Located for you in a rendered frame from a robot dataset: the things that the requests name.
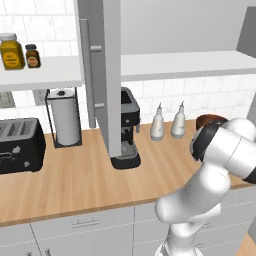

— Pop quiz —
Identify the grey open cabinet door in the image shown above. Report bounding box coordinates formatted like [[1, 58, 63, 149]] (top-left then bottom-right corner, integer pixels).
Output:
[[73, 0, 123, 159]]

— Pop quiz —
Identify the small brown spice jar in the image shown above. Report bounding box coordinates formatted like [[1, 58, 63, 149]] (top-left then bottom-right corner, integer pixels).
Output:
[[24, 43, 42, 70]]

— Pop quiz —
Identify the white open cabinet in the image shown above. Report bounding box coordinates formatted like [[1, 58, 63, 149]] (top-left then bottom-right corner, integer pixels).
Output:
[[119, 0, 256, 83]]

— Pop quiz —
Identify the yellow jar with grey lid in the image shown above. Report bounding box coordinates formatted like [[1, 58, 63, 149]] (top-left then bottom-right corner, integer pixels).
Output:
[[0, 32, 27, 71]]

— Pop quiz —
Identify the black coffee machine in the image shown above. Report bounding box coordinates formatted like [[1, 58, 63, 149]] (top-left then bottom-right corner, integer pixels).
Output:
[[110, 86, 142, 170]]

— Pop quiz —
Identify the white wall shelf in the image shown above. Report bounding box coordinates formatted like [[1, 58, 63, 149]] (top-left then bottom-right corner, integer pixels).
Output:
[[0, 54, 84, 93]]

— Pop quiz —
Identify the brown bowl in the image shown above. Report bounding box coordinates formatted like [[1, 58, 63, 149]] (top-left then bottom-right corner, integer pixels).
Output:
[[195, 113, 229, 131]]

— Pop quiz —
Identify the grey wall outlet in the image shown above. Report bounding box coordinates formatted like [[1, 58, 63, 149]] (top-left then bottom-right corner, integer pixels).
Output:
[[32, 88, 50, 107]]

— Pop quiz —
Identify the grey lower cabinet door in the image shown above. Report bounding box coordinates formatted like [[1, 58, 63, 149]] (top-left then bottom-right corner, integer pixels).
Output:
[[132, 209, 256, 256], [36, 223, 135, 256], [0, 240, 42, 256]]

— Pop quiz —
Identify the grey drawer front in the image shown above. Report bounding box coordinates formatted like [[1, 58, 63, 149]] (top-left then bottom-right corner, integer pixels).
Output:
[[134, 185, 256, 224], [0, 222, 36, 250], [29, 205, 136, 242]]

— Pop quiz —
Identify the grey cabinet door handle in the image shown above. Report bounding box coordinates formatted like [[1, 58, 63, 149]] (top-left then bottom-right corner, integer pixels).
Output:
[[79, 18, 105, 130]]

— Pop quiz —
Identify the black toaster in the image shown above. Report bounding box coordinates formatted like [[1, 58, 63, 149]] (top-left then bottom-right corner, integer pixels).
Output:
[[0, 117, 47, 175]]

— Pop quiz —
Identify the grey drawer handle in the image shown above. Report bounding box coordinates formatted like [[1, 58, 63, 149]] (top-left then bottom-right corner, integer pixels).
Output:
[[71, 218, 100, 230]]

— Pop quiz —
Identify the white squeeze bottle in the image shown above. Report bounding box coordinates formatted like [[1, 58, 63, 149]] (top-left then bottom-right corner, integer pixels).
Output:
[[149, 101, 165, 142], [170, 100, 187, 140]]

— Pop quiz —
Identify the black paper towel holder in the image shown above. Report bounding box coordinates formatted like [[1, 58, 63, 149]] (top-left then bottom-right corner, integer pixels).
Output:
[[44, 86, 83, 150]]

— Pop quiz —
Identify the white paper towel roll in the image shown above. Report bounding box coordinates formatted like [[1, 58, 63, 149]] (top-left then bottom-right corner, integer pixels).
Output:
[[49, 88, 81, 147]]

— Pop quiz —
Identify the grey wall switch plate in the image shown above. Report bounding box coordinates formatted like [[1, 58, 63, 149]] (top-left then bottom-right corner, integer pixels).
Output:
[[0, 91, 16, 110]]

